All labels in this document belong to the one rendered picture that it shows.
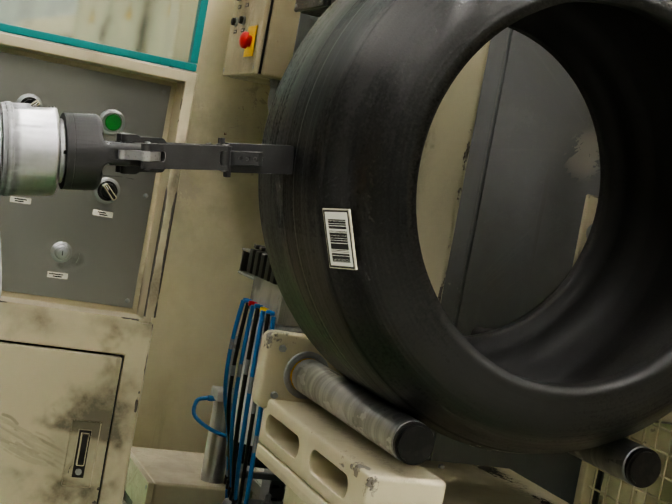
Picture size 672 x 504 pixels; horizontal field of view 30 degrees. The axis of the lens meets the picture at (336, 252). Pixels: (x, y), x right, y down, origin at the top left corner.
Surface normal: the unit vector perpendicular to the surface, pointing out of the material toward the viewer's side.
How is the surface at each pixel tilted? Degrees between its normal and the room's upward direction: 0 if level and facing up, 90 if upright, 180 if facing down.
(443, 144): 90
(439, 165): 90
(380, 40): 73
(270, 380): 90
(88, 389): 90
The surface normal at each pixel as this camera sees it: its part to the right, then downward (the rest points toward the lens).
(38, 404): 0.34, 0.11
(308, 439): -0.92, -0.15
